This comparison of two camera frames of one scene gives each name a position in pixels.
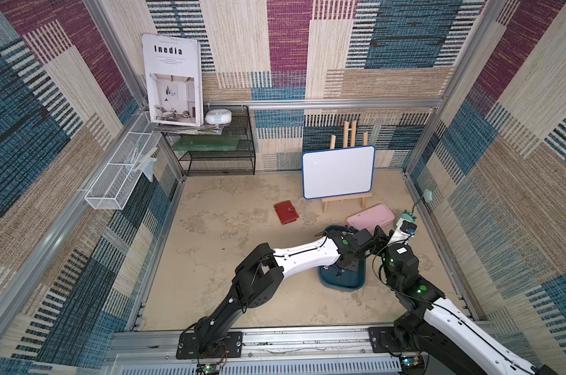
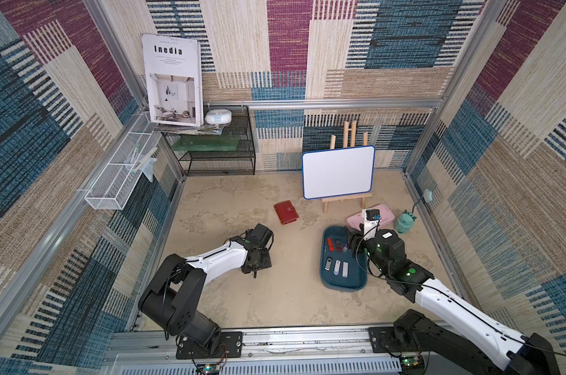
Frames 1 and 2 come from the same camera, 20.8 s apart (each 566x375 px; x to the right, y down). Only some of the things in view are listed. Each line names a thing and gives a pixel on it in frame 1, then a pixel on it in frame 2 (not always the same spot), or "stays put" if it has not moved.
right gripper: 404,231 → 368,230
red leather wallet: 286,212 stays put
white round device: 218,116 stays put
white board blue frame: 338,172 stays put
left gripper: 357,263 → 266,262
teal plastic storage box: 335,278 stays put
